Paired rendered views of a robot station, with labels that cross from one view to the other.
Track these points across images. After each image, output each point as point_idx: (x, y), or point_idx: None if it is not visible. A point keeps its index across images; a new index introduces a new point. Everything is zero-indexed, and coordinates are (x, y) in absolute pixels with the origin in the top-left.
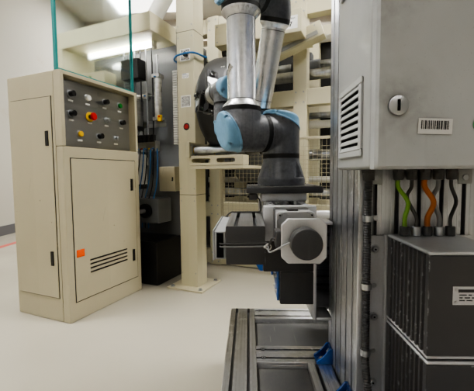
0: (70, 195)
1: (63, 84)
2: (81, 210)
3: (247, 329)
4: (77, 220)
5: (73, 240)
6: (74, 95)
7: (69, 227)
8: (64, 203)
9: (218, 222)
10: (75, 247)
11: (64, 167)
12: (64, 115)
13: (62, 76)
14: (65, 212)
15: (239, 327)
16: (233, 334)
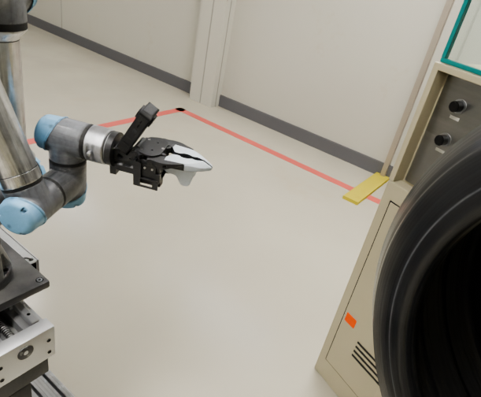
0: (370, 247)
1: (430, 88)
2: (374, 277)
3: (38, 391)
4: (364, 283)
5: (349, 298)
6: (452, 111)
7: (352, 280)
8: (360, 250)
9: (10, 235)
10: (348, 307)
11: (378, 207)
12: (431, 140)
13: (434, 75)
14: (357, 260)
15: (49, 387)
16: (46, 373)
